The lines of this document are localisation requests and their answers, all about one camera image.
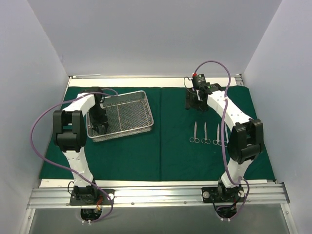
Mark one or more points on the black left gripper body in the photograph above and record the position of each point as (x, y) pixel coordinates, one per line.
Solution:
(100, 123)

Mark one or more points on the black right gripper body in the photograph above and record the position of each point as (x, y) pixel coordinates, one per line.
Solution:
(191, 99)

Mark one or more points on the metal mesh instrument tray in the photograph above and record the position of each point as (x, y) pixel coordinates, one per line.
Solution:
(128, 114)

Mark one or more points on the steel forceps long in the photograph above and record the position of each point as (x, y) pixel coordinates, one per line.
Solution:
(205, 140)

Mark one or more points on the steel hemostat clamp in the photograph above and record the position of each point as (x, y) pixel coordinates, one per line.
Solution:
(226, 135)

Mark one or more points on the steel surgical scissors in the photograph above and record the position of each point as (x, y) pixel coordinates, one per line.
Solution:
(217, 141)

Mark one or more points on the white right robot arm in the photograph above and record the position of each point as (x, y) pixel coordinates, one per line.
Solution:
(242, 137)

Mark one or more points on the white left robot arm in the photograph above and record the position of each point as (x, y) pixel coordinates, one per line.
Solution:
(70, 135)

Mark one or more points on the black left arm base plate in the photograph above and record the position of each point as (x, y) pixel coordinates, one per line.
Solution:
(84, 196)

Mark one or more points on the aluminium front rail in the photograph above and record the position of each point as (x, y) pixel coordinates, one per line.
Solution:
(156, 194)

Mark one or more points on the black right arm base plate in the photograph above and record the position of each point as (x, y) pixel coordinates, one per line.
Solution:
(220, 194)

